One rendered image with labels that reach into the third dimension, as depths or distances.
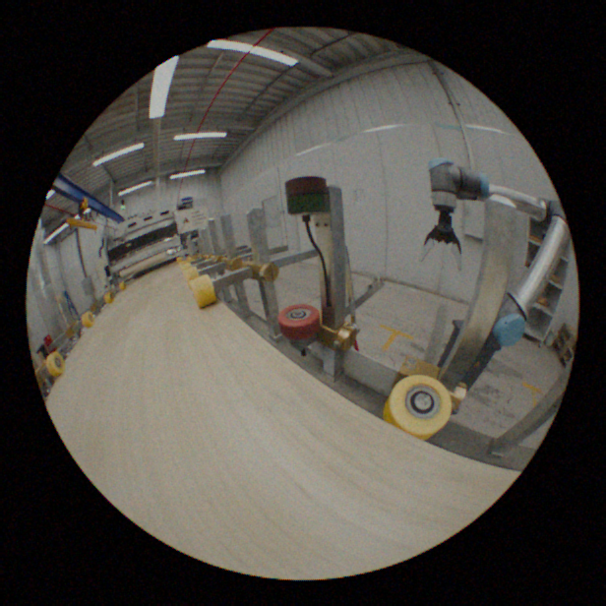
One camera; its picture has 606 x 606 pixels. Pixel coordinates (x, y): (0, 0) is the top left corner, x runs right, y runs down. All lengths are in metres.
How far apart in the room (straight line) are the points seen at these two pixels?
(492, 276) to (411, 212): 2.75
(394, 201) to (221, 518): 3.13
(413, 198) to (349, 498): 2.98
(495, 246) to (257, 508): 0.33
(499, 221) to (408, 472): 0.25
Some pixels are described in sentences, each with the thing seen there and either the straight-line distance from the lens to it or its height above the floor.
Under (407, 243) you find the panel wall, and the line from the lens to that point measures 2.96.
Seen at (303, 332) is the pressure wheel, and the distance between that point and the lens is 0.30.
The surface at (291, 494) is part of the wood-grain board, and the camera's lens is 0.17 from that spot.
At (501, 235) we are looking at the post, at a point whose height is 1.08.
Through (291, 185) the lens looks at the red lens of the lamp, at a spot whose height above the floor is 1.12.
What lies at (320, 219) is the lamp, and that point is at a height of 1.07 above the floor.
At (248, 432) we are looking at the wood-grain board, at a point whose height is 0.90.
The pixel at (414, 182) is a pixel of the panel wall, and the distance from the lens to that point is 2.99.
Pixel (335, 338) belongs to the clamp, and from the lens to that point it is 0.33.
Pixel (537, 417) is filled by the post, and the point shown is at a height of 0.86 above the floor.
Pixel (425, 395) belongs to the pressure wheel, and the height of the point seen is 0.91.
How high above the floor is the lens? 1.07
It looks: 27 degrees down
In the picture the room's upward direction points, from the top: 6 degrees counter-clockwise
